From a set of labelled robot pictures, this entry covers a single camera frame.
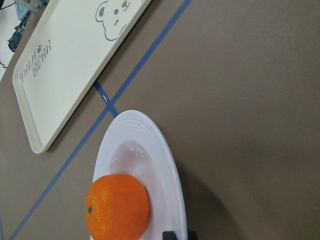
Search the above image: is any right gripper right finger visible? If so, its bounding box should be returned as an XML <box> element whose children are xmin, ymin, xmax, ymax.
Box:
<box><xmin>187</xmin><ymin>228</ymin><xmax>198</xmax><ymax>240</ymax></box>

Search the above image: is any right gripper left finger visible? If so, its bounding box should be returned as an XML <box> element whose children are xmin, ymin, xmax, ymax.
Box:
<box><xmin>162</xmin><ymin>231</ymin><xmax>177</xmax><ymax>240</ymax></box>

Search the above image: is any orange fruit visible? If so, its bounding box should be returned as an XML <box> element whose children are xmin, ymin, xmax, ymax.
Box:
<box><xmin>85</xmin><ymin>173</ymin><xmax>150</xmax><ymax>240</ymax></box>

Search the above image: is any white ribbed plate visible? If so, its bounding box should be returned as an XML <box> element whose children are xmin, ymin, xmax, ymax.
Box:
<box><xmin>93</xmin><ymin>110</ymin><xmax>188</xmax><ymax>240</ymax></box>

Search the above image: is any cream bear tray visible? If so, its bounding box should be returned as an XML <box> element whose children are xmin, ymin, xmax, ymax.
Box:
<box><xmin>12</xmin><ymin>0</ymin><xmax>149</xmax><ymax>154</ymax></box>

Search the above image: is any blue patterned cloth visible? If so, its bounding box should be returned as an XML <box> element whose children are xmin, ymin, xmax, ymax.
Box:
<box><xmin>7</xmin><ymin>3</ymin><xmax>32</xmax><ymax>52</ymax></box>

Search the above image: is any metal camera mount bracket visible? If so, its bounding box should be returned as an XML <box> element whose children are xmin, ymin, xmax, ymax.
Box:
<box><xmin>15</xmin><ymin>0</ymin><xmax>48</xmax><ymax>13</ymax></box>

